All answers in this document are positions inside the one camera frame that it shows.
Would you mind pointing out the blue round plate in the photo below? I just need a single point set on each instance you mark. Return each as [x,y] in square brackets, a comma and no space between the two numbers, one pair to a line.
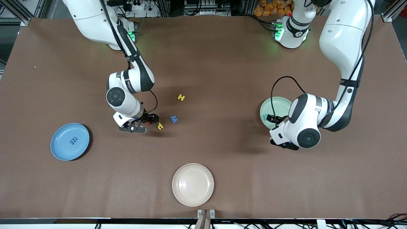
[63,152]

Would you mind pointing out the pale green round plate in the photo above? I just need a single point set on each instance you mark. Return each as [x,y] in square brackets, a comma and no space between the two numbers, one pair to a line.
[279,105]

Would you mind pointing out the white power strip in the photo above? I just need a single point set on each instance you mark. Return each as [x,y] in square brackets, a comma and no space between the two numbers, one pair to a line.
[149,14]

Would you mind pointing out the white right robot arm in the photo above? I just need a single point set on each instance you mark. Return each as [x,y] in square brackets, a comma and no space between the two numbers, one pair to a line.
[92,19]

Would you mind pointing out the metal table edge bracket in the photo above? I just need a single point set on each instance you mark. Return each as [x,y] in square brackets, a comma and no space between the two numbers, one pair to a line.
[206,219]

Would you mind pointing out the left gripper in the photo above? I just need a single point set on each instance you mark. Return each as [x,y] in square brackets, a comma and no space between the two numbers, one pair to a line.
[277,120]

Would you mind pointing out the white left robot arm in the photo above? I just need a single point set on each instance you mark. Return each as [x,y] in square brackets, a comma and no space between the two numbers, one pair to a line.
[343,38]

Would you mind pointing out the yellow foam letter H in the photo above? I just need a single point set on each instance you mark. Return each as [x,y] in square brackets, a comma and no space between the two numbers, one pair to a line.
[181,97]

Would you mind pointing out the table edge rail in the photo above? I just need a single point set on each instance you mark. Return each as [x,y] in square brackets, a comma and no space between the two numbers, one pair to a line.
[63,220]

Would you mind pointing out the blue foam capital letter M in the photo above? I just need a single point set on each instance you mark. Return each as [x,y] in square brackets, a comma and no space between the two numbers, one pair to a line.
[173,118]

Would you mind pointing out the aluminium frame profile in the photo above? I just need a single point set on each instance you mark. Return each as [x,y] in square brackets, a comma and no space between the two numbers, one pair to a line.
[19,12]
[392,12]

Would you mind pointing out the blue foam small letter m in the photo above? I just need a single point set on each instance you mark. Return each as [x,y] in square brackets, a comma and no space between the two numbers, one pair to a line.
[73,141]

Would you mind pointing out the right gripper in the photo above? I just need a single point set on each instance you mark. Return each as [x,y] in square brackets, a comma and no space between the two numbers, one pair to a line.
[148,117]

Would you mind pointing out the white equipment rack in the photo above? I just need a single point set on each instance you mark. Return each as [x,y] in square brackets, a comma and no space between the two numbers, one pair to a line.
[206,11]

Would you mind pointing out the beige round plate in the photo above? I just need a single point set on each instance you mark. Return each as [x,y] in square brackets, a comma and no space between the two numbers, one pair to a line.
[193,184]

